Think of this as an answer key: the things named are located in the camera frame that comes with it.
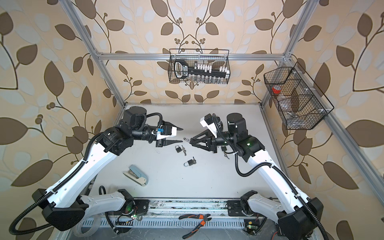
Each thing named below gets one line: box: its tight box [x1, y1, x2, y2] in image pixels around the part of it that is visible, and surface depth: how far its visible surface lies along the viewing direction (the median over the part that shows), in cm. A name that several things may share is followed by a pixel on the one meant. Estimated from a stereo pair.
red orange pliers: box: [178, 213, 212, 239], surface depth 72 cm
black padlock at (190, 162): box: [183, 156, 197, 167], surface depth 91 cm
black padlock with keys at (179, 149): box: [175, 145, 187, 156], surface depth 98 cm
